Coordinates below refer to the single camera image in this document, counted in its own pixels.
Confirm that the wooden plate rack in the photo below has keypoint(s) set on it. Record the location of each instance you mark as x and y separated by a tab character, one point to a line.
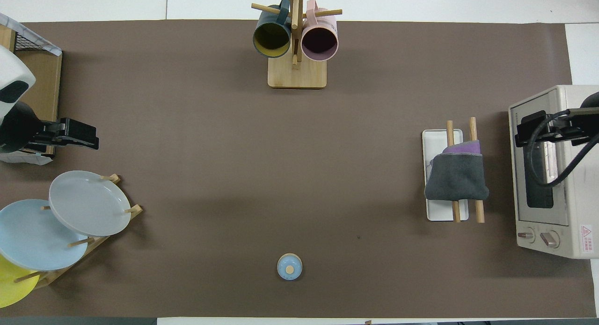
117	212

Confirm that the white towel rack wooden rods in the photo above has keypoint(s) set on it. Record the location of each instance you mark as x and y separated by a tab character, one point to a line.
435	208

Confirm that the brown table mat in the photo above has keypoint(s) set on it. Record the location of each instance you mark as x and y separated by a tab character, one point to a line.
281	175

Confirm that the grey plate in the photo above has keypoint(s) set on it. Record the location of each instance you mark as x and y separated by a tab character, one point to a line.
86	203

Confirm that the dark teal mug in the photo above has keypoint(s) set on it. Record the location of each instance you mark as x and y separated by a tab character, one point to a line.
269	25

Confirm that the blue call bell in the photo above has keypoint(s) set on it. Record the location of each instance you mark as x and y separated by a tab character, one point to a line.
289	267

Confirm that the pink mug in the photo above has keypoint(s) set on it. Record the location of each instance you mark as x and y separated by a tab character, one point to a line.
323	27

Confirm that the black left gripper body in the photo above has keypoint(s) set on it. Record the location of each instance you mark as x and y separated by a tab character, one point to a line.
21	128

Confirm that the purple and grey towel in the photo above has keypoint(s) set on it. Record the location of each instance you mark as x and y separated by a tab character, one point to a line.
456	177

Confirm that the wooden mug tree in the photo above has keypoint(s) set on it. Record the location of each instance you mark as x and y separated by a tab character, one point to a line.
297	74

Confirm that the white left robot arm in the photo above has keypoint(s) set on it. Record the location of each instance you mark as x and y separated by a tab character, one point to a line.
11	74

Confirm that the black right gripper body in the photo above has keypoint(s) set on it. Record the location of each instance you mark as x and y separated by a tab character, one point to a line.
578	123

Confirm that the yellow plate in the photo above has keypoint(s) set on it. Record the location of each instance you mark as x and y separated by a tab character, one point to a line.
11	287

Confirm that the beige toaster oven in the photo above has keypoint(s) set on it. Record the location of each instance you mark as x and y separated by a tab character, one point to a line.
575	212

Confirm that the wooden shelf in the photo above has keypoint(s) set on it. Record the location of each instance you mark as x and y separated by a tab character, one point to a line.
44	86

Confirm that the light blue plate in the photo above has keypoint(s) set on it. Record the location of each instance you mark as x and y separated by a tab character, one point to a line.
32	236

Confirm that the white patterned cloth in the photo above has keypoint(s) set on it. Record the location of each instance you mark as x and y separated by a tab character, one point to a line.
32	37

